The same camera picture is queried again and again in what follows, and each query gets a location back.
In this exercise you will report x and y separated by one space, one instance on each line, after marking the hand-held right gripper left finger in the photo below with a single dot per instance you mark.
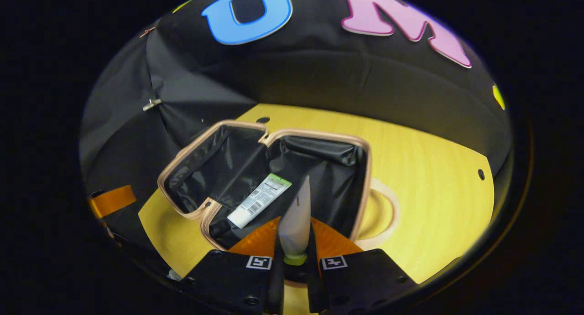
275 287

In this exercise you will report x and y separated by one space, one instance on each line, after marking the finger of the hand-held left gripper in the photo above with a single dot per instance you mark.
112 201

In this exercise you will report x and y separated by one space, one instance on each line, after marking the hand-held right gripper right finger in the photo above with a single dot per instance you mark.
315 287

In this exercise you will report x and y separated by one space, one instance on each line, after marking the white tube light green cap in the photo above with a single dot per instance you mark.
295 224

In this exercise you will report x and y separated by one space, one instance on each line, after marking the white tube green crimped end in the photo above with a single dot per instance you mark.
258 201

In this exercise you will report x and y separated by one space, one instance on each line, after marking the pink hard-shell suitcase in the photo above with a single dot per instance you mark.
237 160

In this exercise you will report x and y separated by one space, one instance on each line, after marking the small metal clip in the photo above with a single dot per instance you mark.
152 104

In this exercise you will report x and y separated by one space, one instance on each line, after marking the small pink clip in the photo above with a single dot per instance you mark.
147 31

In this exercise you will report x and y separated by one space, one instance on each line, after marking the black backdrop cloth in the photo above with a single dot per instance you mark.
319 78

